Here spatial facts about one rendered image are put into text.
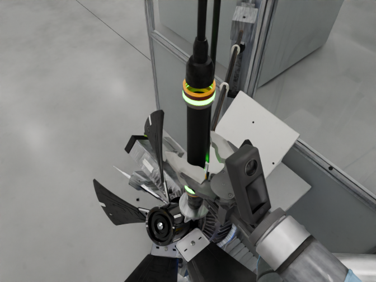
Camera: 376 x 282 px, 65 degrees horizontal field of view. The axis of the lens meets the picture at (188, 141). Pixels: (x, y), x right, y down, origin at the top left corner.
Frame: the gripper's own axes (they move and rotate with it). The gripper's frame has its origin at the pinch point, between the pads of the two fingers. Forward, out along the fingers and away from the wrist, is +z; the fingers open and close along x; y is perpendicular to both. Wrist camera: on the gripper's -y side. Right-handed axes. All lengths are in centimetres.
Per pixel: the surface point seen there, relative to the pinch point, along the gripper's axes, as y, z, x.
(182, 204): 19.7, -1.5, -2.7
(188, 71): -18.5, -2.7, -2.2
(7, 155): 167, 184, -48
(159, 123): 26.5, 26.5, 10.3
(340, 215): 88, -26, 70
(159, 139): 29.5, 23.3, 8.0
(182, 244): 47.4, -1.1, -2.8
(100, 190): 54, 35, -12
